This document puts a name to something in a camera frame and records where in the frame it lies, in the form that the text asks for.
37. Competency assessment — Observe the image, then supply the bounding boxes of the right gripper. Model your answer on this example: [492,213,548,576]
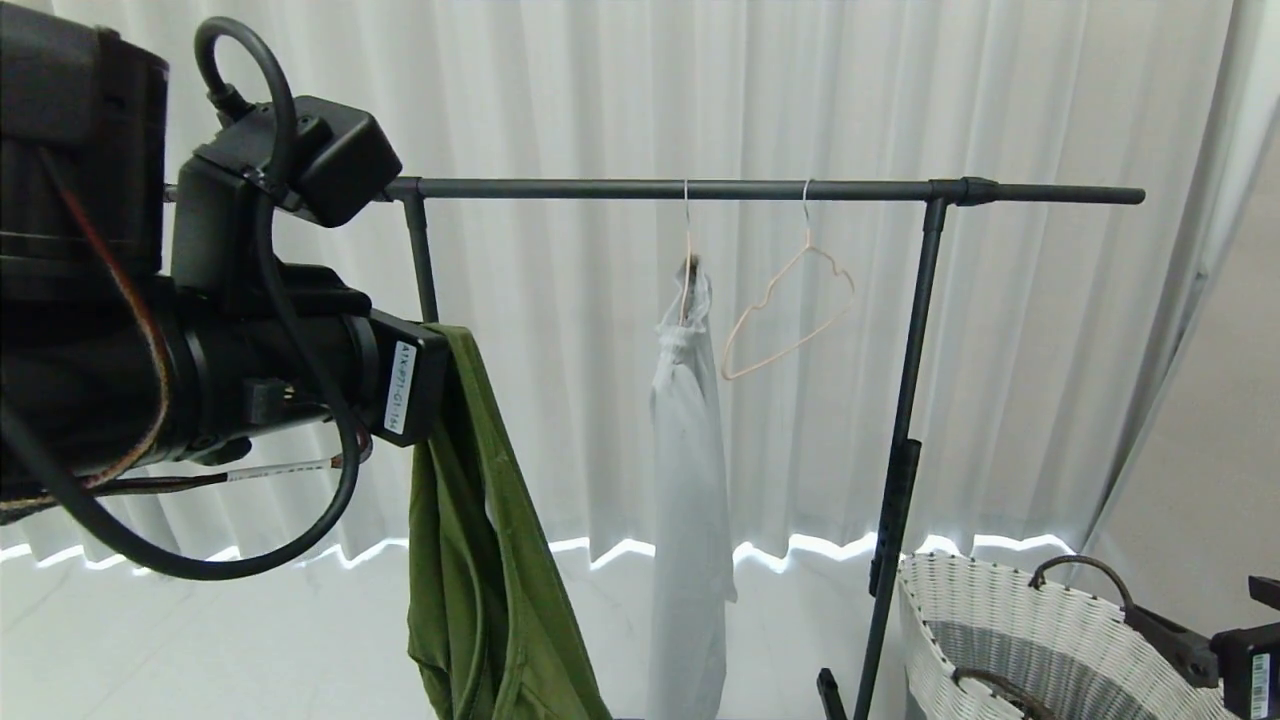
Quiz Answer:
[1125,603,1280,720]

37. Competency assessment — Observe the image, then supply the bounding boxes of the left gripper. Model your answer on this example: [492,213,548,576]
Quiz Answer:
[165,262,451,466]

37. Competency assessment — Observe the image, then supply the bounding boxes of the green printed garment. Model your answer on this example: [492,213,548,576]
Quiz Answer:
[407,323,613,720]

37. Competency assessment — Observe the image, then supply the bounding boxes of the pink clothes hanger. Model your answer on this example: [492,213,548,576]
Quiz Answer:
[678,180,701,326]
[720,180,858,383]

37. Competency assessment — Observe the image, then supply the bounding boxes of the pale grey shorts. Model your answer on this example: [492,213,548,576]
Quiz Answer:
[645,255,739,720]

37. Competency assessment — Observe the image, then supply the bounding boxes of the white laundry basket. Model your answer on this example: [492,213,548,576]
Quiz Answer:
[898,550,1246,720]

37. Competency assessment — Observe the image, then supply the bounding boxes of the black clothes rack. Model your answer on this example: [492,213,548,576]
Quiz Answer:
[163,177,1146,720]

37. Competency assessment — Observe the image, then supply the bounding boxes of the white curtain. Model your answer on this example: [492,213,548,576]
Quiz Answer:
[0,0,1280,576]

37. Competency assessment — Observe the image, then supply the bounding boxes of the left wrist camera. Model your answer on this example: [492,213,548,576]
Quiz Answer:
[170,95,403,301]

